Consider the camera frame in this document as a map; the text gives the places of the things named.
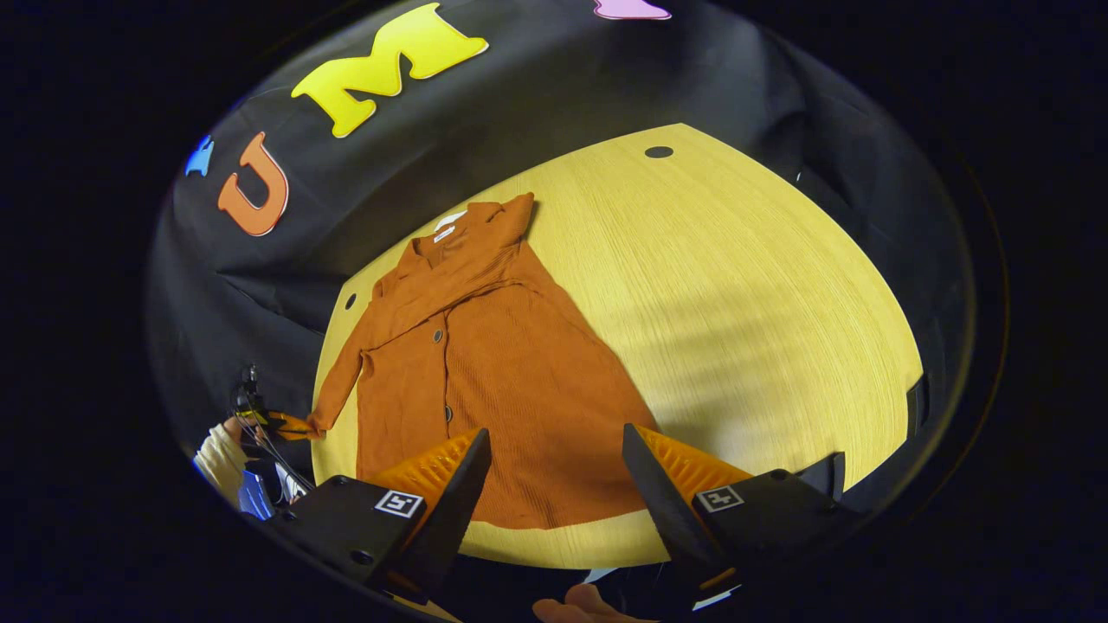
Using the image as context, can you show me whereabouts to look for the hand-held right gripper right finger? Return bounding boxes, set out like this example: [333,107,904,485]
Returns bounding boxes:
[622,422,866,611]

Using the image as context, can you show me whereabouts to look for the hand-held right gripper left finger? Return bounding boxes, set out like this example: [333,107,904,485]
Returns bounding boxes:
[268,427,493,604]

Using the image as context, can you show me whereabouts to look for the orange corduroy shirt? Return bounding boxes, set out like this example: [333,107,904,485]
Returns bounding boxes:
[277,192,663,530]

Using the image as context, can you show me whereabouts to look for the blue board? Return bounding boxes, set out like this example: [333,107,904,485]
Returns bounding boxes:
[238,470,278,520]

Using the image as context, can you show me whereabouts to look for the black chair part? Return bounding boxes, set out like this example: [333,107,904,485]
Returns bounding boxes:
[905,374,931,438]
[796,452,847,503]

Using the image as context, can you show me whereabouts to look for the black backdrop cloth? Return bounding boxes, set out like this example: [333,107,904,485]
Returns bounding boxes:
[143,0,979,520]

